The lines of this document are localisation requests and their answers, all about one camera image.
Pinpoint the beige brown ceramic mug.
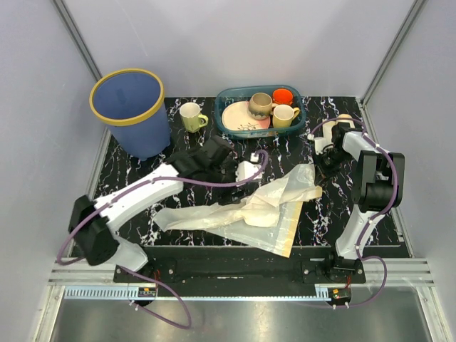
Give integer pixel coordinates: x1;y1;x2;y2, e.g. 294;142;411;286
248;93;276;120

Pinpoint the cream pink floral plate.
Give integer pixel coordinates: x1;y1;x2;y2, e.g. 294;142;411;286
222;101;271;131

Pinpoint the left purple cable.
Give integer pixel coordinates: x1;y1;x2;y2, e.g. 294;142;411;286
56;149;269;329

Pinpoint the cream translucent trash bag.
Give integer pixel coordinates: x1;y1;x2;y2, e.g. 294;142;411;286
154;164;322;258

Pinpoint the connector box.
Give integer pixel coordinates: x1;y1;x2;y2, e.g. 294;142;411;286
328;287;352;306
138;286;157;299

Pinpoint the aluminium frame rail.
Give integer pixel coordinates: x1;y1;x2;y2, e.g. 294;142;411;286
48;258;434;286

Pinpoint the pale yellow mug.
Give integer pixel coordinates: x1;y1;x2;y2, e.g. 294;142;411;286
272;104;301;128

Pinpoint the teal plastic basket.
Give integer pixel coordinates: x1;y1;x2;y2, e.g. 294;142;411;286
214;85;306;140

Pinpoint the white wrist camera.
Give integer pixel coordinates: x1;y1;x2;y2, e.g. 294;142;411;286
307;134;333;155
235;152;261;182

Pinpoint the perforated cable duct strip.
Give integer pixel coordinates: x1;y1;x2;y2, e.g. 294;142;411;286
63;286;330;301

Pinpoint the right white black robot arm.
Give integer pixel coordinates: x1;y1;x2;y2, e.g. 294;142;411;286
309;117;405;283

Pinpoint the blue trash bin yellow rim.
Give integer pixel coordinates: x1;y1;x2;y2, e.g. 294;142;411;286
89;68;171;160

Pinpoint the yellow green ceramic mug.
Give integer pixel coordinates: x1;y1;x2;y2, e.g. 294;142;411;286
179;103;209;133

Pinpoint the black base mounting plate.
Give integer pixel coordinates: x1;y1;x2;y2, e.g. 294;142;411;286
113;245;367;286

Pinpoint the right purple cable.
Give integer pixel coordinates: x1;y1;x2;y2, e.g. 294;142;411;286
308;118;398;309

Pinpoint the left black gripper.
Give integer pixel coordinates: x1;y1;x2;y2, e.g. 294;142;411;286
206;157;249;206

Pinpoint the purple cable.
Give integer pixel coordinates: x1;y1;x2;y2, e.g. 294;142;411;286
308;118;398;309
56;149;269;329

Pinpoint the orange cup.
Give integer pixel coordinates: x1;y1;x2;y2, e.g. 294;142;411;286
272;88;294;105

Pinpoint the right connector box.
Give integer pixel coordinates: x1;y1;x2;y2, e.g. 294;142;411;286
328;287;352;306

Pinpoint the left connector box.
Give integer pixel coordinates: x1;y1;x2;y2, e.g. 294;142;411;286
138;286;157;299

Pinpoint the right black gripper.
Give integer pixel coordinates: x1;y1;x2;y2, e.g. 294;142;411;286
310;148;350;187

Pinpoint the roll of cream trash bags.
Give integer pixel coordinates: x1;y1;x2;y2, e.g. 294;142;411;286
322;114;356;142

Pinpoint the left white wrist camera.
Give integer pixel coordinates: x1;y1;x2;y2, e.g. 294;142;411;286
235;152;261;182

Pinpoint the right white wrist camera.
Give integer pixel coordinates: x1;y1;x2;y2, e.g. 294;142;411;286
307;134;333;155

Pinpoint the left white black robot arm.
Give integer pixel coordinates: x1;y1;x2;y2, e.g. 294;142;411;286
68;136;247;282

